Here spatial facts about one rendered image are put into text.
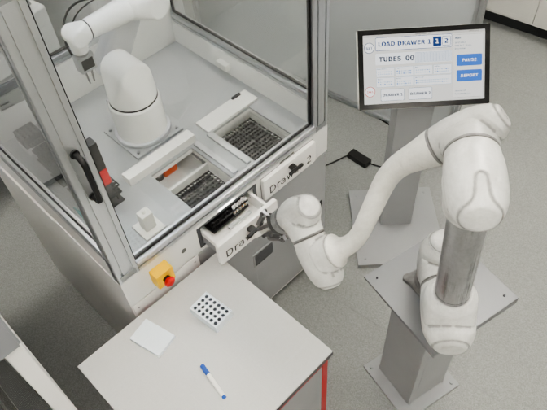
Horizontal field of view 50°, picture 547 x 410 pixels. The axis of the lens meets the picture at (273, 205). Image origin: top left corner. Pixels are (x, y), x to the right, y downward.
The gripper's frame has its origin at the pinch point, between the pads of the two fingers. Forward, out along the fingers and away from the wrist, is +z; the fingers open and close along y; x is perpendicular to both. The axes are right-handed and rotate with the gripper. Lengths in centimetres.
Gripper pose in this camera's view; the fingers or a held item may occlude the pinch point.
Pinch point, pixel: (260, 232)
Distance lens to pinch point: 206.6
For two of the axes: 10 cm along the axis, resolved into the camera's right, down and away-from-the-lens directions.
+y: -6.1, -7.9, -0.5
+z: -3.6, 2.2, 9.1
